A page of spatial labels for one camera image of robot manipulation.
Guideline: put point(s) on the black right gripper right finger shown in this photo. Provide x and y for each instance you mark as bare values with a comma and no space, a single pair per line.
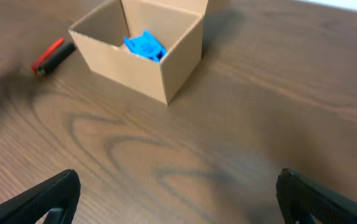
303,200

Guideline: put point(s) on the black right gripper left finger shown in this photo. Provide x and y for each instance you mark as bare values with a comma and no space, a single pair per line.
56,199

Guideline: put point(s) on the red and black stapler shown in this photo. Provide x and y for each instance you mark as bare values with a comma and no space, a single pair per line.
53,57

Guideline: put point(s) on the brown cardboard box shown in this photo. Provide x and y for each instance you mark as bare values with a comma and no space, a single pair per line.
177,25

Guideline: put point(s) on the blue plastic case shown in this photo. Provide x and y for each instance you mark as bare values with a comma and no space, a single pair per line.
146,45

